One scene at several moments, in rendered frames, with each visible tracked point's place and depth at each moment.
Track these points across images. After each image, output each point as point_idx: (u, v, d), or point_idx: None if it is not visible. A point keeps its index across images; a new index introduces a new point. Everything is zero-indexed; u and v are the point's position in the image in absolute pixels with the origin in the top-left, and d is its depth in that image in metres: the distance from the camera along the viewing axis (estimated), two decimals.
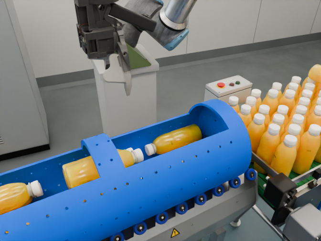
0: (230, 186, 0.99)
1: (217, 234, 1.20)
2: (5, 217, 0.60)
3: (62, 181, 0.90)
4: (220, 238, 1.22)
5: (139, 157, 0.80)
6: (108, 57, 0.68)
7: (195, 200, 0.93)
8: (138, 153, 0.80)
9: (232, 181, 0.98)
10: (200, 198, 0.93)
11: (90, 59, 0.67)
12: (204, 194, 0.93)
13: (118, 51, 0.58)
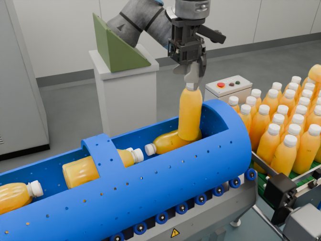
0: (230, 186, 0.99)
1: (217, 234, 1.20)
2: (5, 217, 0.60)
3: (62, 181, 0.90)
4: (220, 238, 1.22)
5: (139, 157, 0.80)
6: (188, 70, 0.84)
7: (195, 200, 0.93)
8: (138, 153, 0.80)
9: (232, 181, 0.98)
10: (200, 198, 0.93)
11: (174, 73, 0.84)
12: (204, 194, 0.93)
13: (199, 62, 0.77)
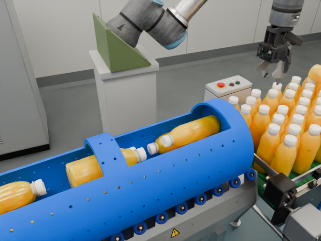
0: (229, 183, 0.99)
1: (217, 234, 1.20)
2: (10, 215, 0.60)
3: (65, 180, 0.90)
4: (220, 238, 1.22)
5: (142, 156, 0.80)
6: (268, 66, 1.03)
7: (195, 197, 0.93)
8: (141, 152, 0.80)
9: (233, 179, 0.98)
10: (200, 198, 0.93)
11: (257, 69, 1.03)
12: (205, 195, 0.94)
13: (284, 60, 0.96)
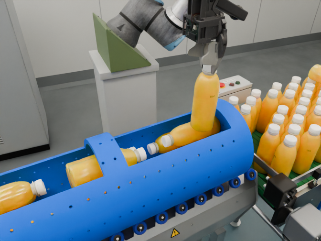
0: (229, 183, 0.99)
1: (217, 234, 1.20)
2: (10, 215, 0.60)
3: (65, 180, 0.90)
4: (220, 238, 1.22)
5: (142, 156, 0.80)
6: (205, 51, 0.75)
7: (195, 197, 0.93)
8: (141, 152, 0.80)
9: (233, 179, 0.98)
10: (200, 198, 0.93)
11: (189, 55, 0.75)
12: (205, 195, 0.94)
13: (219, 40, 0.68)
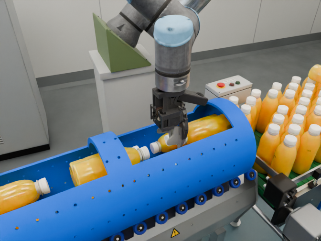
0: (229, 180, 0.99)
1: (217, 234, 1.20)
2: (15, 213, 0.61)
3: (68, 179, 0.91)
4: (220, 238, 1.22)
5: (145, 154, 0.81)
6: (172, 129, 0.85)
7: None
8: (144, 150, 0.81)
9: (234, 178, 0.99)
10: (200, 197, 0.93)
11: (158, 133, 0.85)
12: (206, 198, 0.94)
13: (181, 126, 0.78)
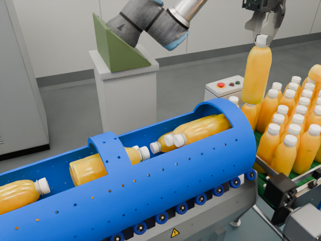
0: (229, 180, 0.99)
1: (217, 234, 1.20)
2: (15, 213, 0.61)
3: (68, 179, 0.91)
4: (220, 238, 1.22)
5: (145, 154, 0.81)
6: (259, 25, 0.82)
7: None
8: (144, 150, 0.81)
9: (234, 178, 0.99)
10: (200, 197, 0.93)
11: (245, 28, 0.81)
12: (206, 198, 0.94)
13: (277, 11, 0.75)
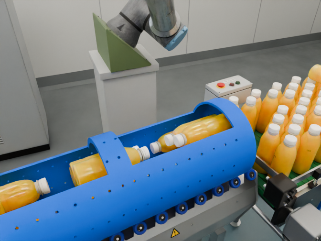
0: (229, 180, 0.99)
1: (217, 234, 1.20)
2: (15, 213, 0.61)
3: (68, 179, 0.91)
4: (220, 238, 1.22)
5: (145, 154, 0.81)
6: None
7: None
8: (144, 150, 0.81)
9: (234, 178, 0.99)
10: (200, 197, 0.93)
11: None
12: (206, 198, 0.94)
13: None
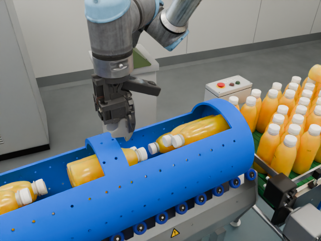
0: (229, 183, 0.99)
1: (217, 234, 1.20)
2: (11, 215, 0.61)
3: (66, 180, 0.91)
4: (220, 238, 1.22)
5: (143, 155, 0.80)
6: None
7: (195, 196, 0.93)
8: (142, 151, 0.80)
9: (233, 179, 0.99)
10: (200, 198, 0.93)
11: (109, 130, 0.75)
12: (205, 196, 0.94)
13: (127, 119, 0.70)
